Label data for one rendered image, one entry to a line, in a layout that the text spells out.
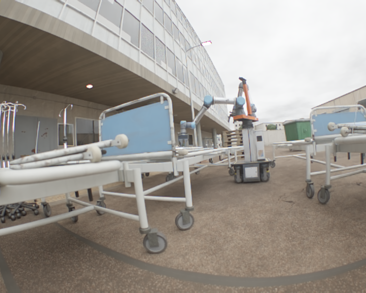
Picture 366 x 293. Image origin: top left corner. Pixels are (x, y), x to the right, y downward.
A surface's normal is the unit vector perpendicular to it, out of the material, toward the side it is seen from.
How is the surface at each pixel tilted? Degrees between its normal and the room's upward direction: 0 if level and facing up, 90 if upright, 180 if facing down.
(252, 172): 90
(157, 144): 90
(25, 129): 90
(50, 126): 90
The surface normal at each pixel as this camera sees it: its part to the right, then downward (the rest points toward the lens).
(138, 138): -0.39, 0.00
